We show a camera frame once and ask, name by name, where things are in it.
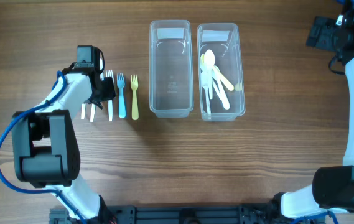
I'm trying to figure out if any clear plastic container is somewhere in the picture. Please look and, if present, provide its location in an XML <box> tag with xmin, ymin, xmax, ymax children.
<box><xmin>149</xmin><ymin>20</ymin><xmax>193</xmax><ymax>118</ymax></box>
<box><xmin>197</xmin><ymin>23</ymin><xmax>246</xmax><ymax>121</ymax></box>

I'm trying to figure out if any light blue plastic fork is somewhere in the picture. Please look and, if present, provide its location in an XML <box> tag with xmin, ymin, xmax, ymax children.
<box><xmin>117</xmin><ymin>73</ymin><xmax>126</xmax><ymax>119</ymax></box>

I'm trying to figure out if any white plastic fork far left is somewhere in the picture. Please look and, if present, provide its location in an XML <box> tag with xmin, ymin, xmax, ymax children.
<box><xmin>80</xmin><ymin>103</ymin><xmax>86</xmax><ymax>119</ymax></box>

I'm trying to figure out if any translucent white plastic spoon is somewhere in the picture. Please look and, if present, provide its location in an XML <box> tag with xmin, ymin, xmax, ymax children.
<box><xmin>203</xmin><ymin>49</ymin><xmax>215</xmax><ymax>100</ymax></box>

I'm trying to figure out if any left blue cable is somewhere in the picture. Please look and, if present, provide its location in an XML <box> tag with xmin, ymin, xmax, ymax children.
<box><xmin>0</xmin><ymin>70</ymin><xmax>87</xmax><ymax>224</ymax></box>

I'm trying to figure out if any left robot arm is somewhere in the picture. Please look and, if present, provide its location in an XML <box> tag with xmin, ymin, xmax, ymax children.
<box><xmin>6</xmin><ymin>45</ymin><xmax>116</xmax><ymax>223</ymax></box>

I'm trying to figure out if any yellow plastic spoon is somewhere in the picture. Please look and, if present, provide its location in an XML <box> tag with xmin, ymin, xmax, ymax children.
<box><xmin>199</xmin><ymin>54</ymin><xmax>235</xmax><ymax>91</ymax></box>

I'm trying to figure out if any yellow plastic fork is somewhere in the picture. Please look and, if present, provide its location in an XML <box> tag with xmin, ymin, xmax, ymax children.
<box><xmin>130</xmin><ymin>74</ymin><xmax>139</xmax><ymax>120</ymax></box>

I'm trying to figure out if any right clear plastic container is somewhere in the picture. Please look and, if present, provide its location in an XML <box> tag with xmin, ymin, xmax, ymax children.
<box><xmin>197</xmin><ymin>23</ymin><xmax>246</xmax><ymax>121</ymax></box>

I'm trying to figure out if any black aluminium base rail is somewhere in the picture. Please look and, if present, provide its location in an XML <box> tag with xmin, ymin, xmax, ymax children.
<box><xmin>49</xmin><ymin>203</ymin><xmax>277</xmax><ymax>224</ymax></box>

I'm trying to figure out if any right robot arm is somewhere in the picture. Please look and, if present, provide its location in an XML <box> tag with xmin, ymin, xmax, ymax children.
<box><xmin>264</xmin><ymin>0</ymin><xmax>354</xmax><ymax>223</ymax></box>

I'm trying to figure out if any white plastic fork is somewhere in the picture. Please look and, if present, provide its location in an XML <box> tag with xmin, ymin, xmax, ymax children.
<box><xmin>80</xmin><ymin>103</ymin><xmax>86</xmax><ymax>119</ymax></box>
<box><xmin>90</xmin><ymin>104</ymin><xmax>96</xmax><ymax>123</ymax></box>
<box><xmin>105</xmin><ymin>70</ymin><xmax>114</xmax><ymax>122</ymax></box>

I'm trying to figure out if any left clear plastic container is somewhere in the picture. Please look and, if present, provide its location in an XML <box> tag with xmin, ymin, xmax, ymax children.
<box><xmin>149</xmin><ymin>20</ymin><xmax>193</xmax><ymax>118</ymax></box>

